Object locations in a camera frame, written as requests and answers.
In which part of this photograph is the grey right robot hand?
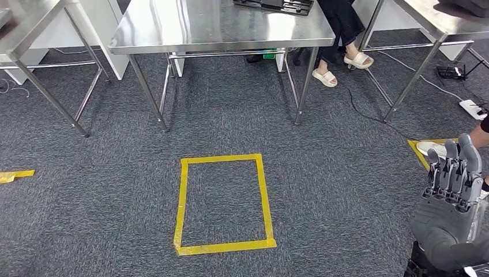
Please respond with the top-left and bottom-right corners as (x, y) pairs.
(409, 133), (489, 273)

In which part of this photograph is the person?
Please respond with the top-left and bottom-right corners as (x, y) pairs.
(415, 114), (489, 200)
(311, 0), (375, 89)

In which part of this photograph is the black floor device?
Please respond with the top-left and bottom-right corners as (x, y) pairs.
(436, 62), (468, 81)

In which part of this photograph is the white floor cable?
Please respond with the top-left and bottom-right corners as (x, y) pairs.
(0, 78), (31, 99)
(366, 45), (465, 103)

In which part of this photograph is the black floor cable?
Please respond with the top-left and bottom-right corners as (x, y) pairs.
(338, 82), (422, 142)

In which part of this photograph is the loose yellow floor tape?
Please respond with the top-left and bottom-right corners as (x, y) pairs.
(0, 169), (36, 185)

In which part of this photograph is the black plastic frame part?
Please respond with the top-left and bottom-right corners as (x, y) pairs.
(233, 0), (315, 17)

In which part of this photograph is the yellow floor tape square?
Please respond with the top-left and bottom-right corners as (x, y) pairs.
(407, 138), (459, 171)
(172, 153), (278, 257)

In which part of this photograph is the white power strip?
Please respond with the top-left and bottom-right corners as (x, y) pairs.
(458, 99), (488, 121)

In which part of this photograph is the stainless steel workbench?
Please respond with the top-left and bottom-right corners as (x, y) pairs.
(108, 0), (336, 133)

